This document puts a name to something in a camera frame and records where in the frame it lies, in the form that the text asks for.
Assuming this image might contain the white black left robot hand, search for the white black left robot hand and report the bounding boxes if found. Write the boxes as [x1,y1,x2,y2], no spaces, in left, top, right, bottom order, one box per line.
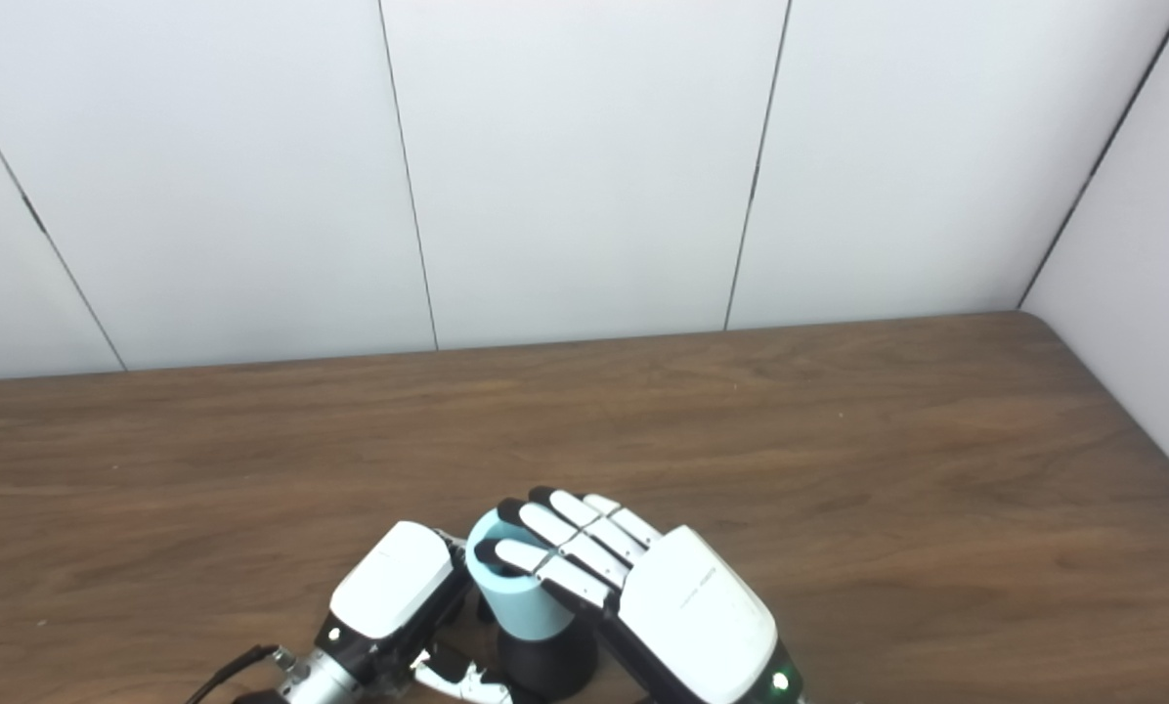
[313,520,517,704]

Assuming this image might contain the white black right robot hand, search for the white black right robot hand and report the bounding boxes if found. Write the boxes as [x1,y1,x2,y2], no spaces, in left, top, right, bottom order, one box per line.
[474,486,805,704]

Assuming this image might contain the light-blue hose piece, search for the light-blue hose piece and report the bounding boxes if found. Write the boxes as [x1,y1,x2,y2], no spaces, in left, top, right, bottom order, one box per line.
[465,508,578,642]

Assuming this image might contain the black flared nozzle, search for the black flared nozzle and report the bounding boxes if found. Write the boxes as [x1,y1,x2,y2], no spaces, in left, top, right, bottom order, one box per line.
[475,596,600,701]

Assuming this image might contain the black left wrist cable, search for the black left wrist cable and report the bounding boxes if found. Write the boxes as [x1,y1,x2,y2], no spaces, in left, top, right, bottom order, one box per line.
[186,643,297,704]

